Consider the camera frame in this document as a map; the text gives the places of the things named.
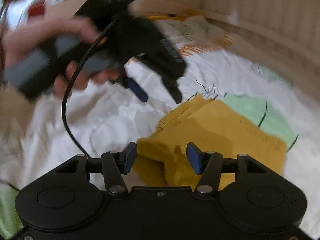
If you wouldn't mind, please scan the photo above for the white patterned bed sheet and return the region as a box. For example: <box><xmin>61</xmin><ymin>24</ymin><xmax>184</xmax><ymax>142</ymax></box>
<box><xmin>1</xmin><ymin>16</ymin><xmax>319</xmax><ymax>239</ymax></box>

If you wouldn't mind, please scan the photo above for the mustard yellow knit sweater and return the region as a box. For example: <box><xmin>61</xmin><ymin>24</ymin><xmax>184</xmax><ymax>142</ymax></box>
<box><xmin>133</xmin><ymin>95</ymin><xmax>286</xmax><ymax>188</ymax></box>

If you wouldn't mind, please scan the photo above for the person left hand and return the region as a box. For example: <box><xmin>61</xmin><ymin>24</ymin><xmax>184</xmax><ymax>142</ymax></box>
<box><xmin>2</xmin><ymin>16</ymin><xmax>119</xmax><ymax>98</ymax></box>

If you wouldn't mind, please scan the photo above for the beige wooden bed frame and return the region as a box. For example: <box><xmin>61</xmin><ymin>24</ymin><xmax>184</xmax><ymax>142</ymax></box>
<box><xmin>44</xmin><ymin>0</ymin><xmax>320</xmax><ymax>98</ymax></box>

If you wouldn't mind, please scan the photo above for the black cable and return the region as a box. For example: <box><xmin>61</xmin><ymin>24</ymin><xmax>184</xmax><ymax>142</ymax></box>
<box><xmin>61</xmin><ymin>21</ymin><xmax>123</xmax><ymax>158</ymax></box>

